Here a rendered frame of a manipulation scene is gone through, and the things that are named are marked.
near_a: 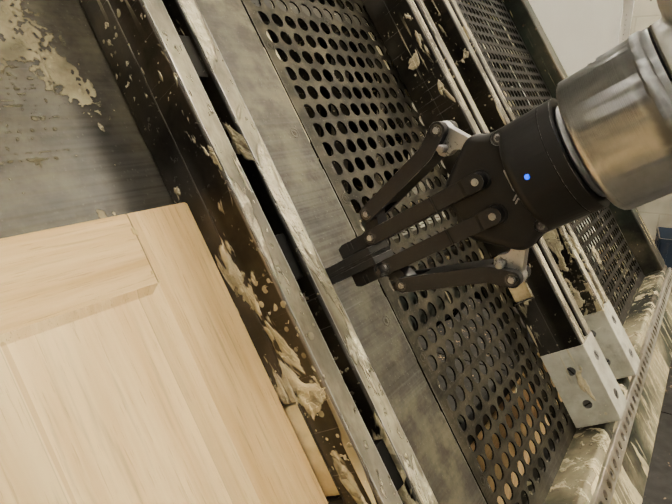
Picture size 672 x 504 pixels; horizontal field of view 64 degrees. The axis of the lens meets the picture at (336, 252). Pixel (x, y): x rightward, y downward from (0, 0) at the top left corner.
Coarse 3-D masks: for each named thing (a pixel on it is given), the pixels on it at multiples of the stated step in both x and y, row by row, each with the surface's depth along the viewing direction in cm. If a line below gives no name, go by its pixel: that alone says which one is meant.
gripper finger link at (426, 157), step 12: (432, 132) 37; (444, 132) 37; (432, 144) 37; (420, 156) 38; (432, 156) 38; (408, 168) 39; (420, 168) 38; (432, 168) 40; (396, 180) 40; (408, 180) 39; (420, 180) 41; (384, 192) 41; (396, 192) 40; (408, 192) 42; (372, 204) 41; (384, 204) 41; (396, 204) 43; (372, 216) 42
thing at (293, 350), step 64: (128, 0) 43; (192, 0) 46; (128, 64) 45; (192, 64) 43; (192, 128) 42; (256, 128) 46; (192, 192) 44; (256, 192) 45; (256, 256) 41; (256, 320) 43; (320, 320) 44; (320, 384) 41; (320, 448) 42; (384, 448) 43
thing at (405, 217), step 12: (468, 180) 36; (480, 180) 35; (444, 192) 37; (456, 192) 37; (468, 192) 36; (420, 204) 39; (432, 204) 38; (444, 204) 37; (396, 216) 40; (408, 216) 40; (420, 216) 39; (372, 228) 42; (384, 228) 41; (396, 228) 41; (372, 240) 42
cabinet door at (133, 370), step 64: (0, 256) 33; (64, 256) 35; (128, 256) 39; (192, 256) 43; (0, 320) 31; (64, 320) 34; (128, 320) 37; (192, 320) 40; (0, 384) 30; (64, 384) 33; (128, 384) 35; (192, 384) 39; (256, 384) 42; (0, 448) 29; (64, 448) 31; (128, 448) 34; (192, 448) 37; (256, 448) 40
